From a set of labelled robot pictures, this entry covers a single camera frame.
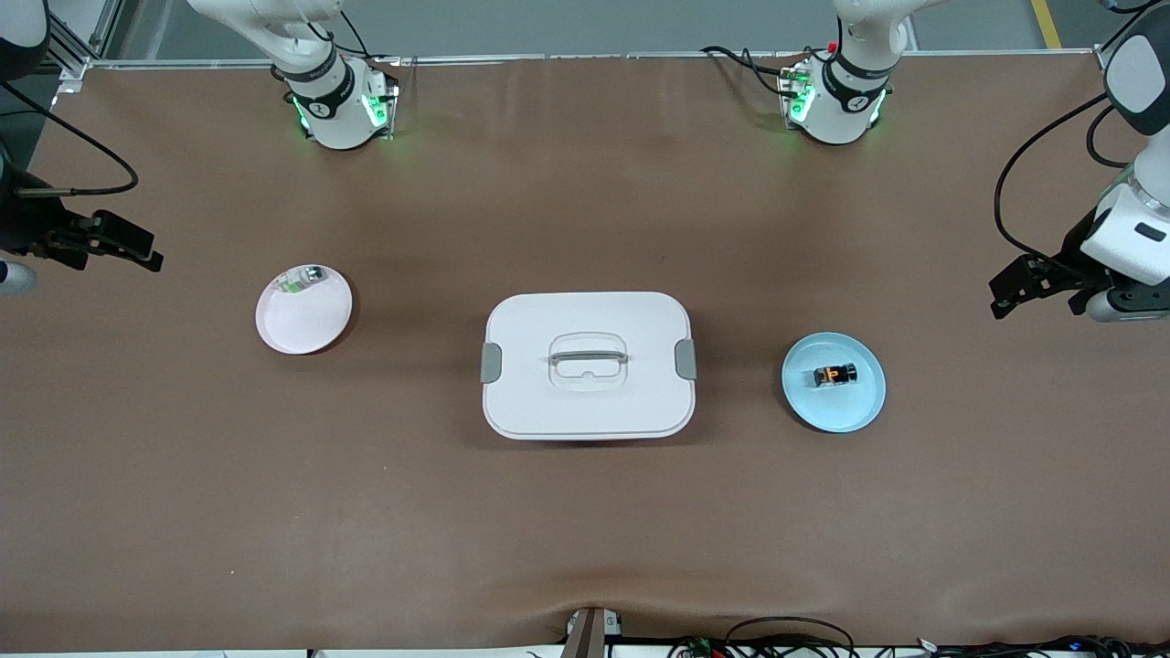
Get white lidded box grey latches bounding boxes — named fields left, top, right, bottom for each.
left=481, top=292, right=697, bottom=441

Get pale pink round plate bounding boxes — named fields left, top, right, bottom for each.
left=255, top=265, right=354, bottom=356

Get light blue round plate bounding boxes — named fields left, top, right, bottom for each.
left=781, top=332, right=887, bottom=434

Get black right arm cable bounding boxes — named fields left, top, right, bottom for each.
left=0, top=80, right=140, bottom=197

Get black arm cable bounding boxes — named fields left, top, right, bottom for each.
left=0, top=80, right=140, bottom=197
left=994, top=91, right=1134, bottom=266

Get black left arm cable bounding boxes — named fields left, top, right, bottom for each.
left=994, top=91, right=1134, bottom=266

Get aluminium frame profile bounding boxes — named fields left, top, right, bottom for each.
left=46, top=0, right=124, bottom=83

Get black base cables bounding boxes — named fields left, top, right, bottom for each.
left=336, top=9, right=403, bottom=67
left=700, top=44, right=805, bottom=97

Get black cable bundle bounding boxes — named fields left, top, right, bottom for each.
left=855, top=633, right=1170, bottom=658

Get black looped cable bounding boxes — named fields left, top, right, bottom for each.
left=727, top=617, right=856, bottom=658

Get metal table edge bracket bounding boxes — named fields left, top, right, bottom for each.
left=562, top=607, right=624, bottom=658

